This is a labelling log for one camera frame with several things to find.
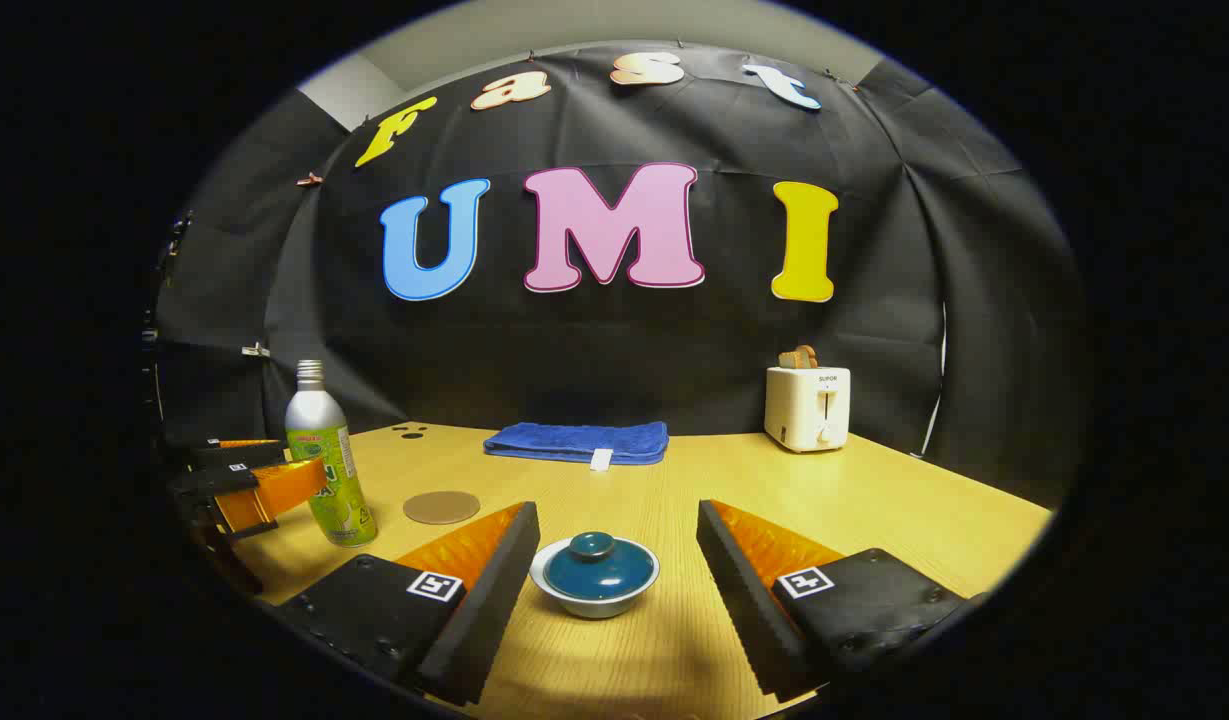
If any cream toaster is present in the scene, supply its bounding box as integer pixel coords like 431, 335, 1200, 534
764, 366, 852, 453

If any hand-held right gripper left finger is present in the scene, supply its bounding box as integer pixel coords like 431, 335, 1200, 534
274, 500, 541, 707

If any round brown coaster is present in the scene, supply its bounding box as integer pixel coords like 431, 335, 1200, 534
403, 490, 481, 525

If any dark blue teacup lid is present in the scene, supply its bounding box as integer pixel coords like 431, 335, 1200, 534
544, 531, 656, 601

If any blue folded towel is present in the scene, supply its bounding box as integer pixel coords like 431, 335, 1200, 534
483, 421, 669, 467

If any white teacup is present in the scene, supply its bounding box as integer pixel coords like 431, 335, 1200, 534
530, 540, 661, 619

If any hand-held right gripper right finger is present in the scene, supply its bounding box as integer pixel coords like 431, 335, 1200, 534
696, 498, 985, 703

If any silver green water bottle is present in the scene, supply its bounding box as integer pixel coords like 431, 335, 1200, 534
285, 360, 378, 548

